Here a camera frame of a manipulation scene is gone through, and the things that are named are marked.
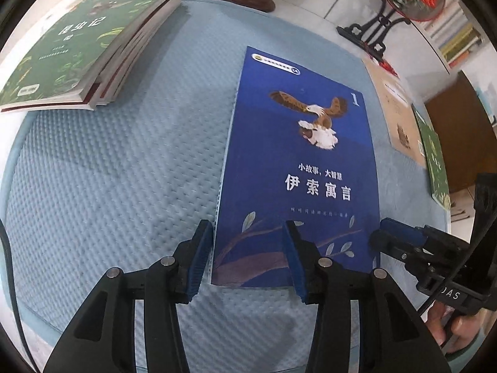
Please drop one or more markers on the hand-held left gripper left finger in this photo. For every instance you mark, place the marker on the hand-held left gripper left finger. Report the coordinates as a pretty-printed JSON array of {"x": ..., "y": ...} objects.
[{"x": 200, "y": 260}]

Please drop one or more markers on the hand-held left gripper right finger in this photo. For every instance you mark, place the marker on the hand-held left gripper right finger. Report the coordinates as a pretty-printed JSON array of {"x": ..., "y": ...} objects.
[{"x": 293, "y": 260}]

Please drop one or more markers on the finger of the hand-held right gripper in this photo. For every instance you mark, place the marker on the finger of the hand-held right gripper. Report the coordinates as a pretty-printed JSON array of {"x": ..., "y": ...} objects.
[
  {"x": 388, "y": 243},
  {"x": 400, "y": 228}
]

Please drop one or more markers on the green book yellow print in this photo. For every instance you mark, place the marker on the green book yellow print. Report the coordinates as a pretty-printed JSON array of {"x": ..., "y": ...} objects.
[{"x": 435, "y": 163}]

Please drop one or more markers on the tan book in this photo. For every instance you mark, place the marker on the tan book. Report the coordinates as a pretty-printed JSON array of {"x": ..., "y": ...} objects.
[{"x": 396, "y": 116}]

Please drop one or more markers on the dark blue book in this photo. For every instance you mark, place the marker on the dark blue book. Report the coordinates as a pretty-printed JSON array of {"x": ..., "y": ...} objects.
[{"x": 295, "y": 124}]

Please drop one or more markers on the stack of books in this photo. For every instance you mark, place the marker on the stack of books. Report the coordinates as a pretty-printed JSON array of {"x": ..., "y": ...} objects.
[{"x": 77, "y": 46}]

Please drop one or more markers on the row of shelf books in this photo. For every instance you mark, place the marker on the row of shelf books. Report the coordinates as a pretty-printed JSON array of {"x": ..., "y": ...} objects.
[{"x": 454, "y": 35}]

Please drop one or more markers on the person's right hand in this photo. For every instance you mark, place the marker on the person's right hand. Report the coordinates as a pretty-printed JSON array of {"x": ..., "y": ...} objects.
[{"x": 466, "y": 328}]

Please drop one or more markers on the brown wooden cabinet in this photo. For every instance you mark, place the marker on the brown wooden cabinet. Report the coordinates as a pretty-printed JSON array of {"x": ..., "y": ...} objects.
[{"x": 462, "y": 136}]

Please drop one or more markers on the light blue quilted mat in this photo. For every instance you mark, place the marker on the light blue quilted mat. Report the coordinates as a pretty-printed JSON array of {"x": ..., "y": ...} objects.
[{"x": 116, "y": 182}]

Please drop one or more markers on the red tassel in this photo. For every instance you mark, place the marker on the red tassel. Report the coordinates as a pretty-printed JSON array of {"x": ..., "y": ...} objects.
[{"x": 388, "y": 68}]

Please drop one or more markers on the black fan stand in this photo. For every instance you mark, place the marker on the black fan stand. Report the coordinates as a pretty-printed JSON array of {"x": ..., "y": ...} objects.
[{"x": 365, "y": 33}]

